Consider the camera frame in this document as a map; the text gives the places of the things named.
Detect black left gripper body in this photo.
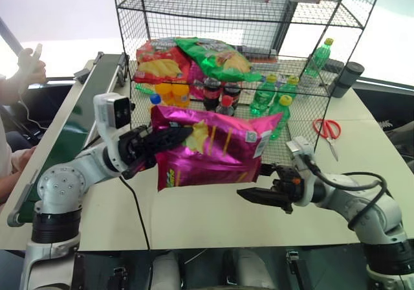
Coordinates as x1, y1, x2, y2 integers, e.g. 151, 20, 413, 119
117, 124, 159, 173

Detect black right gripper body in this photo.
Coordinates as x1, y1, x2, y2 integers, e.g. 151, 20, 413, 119
272, 164, 307, 214

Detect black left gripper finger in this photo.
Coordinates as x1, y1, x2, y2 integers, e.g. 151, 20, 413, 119
151, 126, 194, 155
120, 156, 160, 181

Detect magenta potato chip bag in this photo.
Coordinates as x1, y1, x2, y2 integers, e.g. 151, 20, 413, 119
149, 104, 284, 193

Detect white smartphone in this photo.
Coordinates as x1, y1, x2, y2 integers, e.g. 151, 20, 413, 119
29, 43, 44, 74

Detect green conveyor belt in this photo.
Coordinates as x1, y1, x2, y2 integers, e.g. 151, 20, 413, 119
6, 51, 131, 229

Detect grey conveyor sensor box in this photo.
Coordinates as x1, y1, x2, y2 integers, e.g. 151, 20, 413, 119
73, 69, 90, 84

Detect black device behind rack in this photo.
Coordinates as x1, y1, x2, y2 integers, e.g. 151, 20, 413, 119
235, 45, 279, 61

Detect person's hand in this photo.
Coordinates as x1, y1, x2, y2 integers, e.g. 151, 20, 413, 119
17, 48, 48, 84

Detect orange soda bottle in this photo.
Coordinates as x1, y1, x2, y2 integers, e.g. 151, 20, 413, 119
171, 83, 191, 109
155, 82, 174, 107

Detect green soda bottle yellow cap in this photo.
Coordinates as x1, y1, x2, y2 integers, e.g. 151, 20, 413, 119
303, 38, 334, 78
267, 95, 294, 141
250, 74, 278, 115
276, 75, 300, 107

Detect cola bottle red cap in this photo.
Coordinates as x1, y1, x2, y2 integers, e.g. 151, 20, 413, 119
202, 77, 223, 111
222, 82, 242, 110
215, 95, 236, 118

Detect magenta chip bag under pile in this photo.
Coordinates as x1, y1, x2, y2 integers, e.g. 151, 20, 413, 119
189, 60, 210, 100

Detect red potato chip bag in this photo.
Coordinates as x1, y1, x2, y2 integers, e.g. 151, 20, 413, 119
133, 38, 192, 85

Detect white rounded robot leg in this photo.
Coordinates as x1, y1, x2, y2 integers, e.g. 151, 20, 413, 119
232, 249, 276, 290
151, 250, 182, 290

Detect green potato chip bag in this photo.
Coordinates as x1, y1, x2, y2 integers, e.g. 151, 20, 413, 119
173, 36, 263, 83

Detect dark object at table edge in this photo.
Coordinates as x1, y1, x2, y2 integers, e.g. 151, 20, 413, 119
385, 120, 414, 157

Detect black cylinder cup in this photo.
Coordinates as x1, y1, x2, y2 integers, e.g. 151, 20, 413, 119
331, 61, 366, 98

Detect black flat box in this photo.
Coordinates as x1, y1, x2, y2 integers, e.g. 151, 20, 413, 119
322, 59, 345, 74

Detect person's leg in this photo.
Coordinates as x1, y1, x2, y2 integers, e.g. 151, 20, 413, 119
0, 146, 37, 206

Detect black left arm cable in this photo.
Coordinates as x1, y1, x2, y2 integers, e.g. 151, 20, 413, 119
118, 172, 151, 251

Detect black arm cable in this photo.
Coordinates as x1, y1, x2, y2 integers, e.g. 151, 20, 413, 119
118, 172, 151, 251
306, 159, 389, 230

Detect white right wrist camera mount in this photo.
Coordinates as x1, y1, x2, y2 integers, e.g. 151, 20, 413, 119
285, 136, 316, 203

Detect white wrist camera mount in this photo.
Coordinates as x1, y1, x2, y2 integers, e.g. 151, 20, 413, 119
285, 136, 316, 203
93, 92, 134, 173

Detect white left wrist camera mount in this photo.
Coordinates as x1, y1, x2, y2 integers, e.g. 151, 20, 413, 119
93, 92, 134, 173

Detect red handled scissors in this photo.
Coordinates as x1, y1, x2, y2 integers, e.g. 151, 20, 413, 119
312, 118, 342, 162

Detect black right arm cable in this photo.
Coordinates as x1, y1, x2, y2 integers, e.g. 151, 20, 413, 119
306, 159, 389, 230

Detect white charging cable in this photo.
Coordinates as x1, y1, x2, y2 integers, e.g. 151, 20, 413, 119
17, 84, 50, 131

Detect black wire grid rack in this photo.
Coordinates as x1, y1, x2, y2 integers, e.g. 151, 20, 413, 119
111, 0, 381, 150

